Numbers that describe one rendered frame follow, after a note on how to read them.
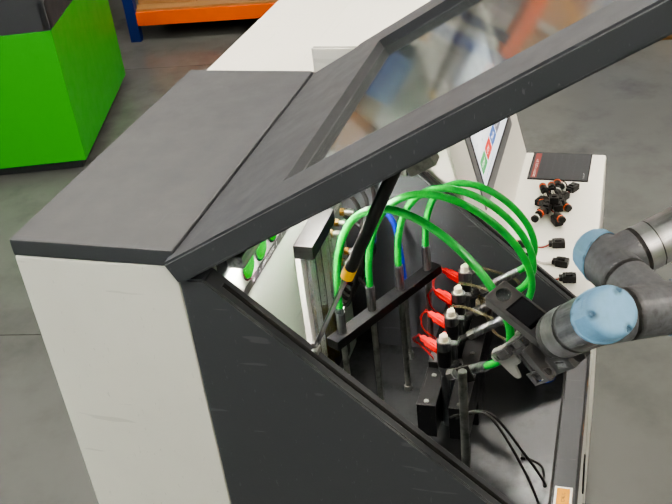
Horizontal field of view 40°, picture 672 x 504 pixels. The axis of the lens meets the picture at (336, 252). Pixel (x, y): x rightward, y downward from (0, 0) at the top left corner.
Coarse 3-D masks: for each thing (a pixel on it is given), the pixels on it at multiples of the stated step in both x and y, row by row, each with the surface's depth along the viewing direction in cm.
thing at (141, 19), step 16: (128, 0) 680; (144, 0) 696; (160, 0) 694; (176, 0) 691; (192, 0) 688; (208, 0) 687; (224, 0) 683; (240, 0) 679; (256, 0) 675; (272, 0) 671; (128, 16) 687; (144, 16) 686; (160, 16) 685; (176, 16) 683; (192, 16) 682; (208, 16) 680; (224, 16) 679; (240, 16) 678; (256, 16) 676
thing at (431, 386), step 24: (480, 336) 194; (480, 360) 189; (432, 384) 183; (456, 384) 182; (480, 384) 192; (432, 408) 178; (456, 408) 177; (480, 408) 194; (432, 432) 182; (456, 432) 180
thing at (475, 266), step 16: (368, 208) 158; (400, 208) 154; (352, 224) 163; (432, 224) 151; (448, 240) 149; (336, 256) 170; (464, 256) 149; (336, 272) 172; (480, 272) 148; (336, 288) 174; (512, 336) 151
